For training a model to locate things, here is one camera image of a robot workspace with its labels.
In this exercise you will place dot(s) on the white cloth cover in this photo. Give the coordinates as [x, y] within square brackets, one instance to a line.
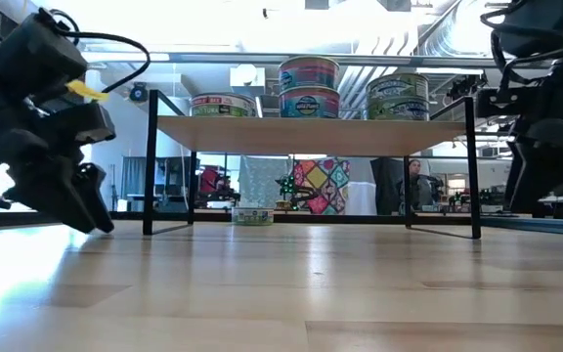
[362, 198]

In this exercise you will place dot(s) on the grey overhead beam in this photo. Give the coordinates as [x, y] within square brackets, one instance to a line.
[213, 57]

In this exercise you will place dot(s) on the white ceiling vent box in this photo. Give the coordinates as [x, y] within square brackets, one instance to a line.
[247, 79]

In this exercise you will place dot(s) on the black metal table frame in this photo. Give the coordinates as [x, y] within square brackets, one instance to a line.
[27, 217]

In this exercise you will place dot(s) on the colourful patterned cloth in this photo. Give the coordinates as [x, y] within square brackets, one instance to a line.
[323, 186]

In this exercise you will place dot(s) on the person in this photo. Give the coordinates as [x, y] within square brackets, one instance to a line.
[418, 188]

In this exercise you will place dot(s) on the gold-lid green-label can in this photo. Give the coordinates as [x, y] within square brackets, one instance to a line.
[398, 85]

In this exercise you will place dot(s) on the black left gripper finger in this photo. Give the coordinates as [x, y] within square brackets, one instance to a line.
[97, 195]
[54, 195]

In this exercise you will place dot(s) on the yellow tape tag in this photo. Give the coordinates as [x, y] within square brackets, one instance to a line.
[86, 91]

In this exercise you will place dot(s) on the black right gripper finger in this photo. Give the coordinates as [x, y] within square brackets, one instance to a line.
[540, 181]

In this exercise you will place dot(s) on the wooden shelf black frame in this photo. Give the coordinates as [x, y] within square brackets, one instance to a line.
[311, 137]

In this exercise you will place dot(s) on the pink-blue label seafood can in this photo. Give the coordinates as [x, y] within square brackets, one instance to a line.
[308, 73]
[309, 102]

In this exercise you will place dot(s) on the silver-lid seafood can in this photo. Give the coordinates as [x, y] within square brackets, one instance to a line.
[223, 106]

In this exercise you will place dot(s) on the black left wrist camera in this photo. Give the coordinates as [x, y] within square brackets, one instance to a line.
[42, 56]

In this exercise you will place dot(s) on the black ceiling camera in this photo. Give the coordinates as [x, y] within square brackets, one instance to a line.
[460, 87]

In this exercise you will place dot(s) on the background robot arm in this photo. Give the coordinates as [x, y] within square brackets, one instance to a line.
[291, 188]

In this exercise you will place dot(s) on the black round ceiling fixture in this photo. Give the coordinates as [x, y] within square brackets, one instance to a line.
[138, 92]

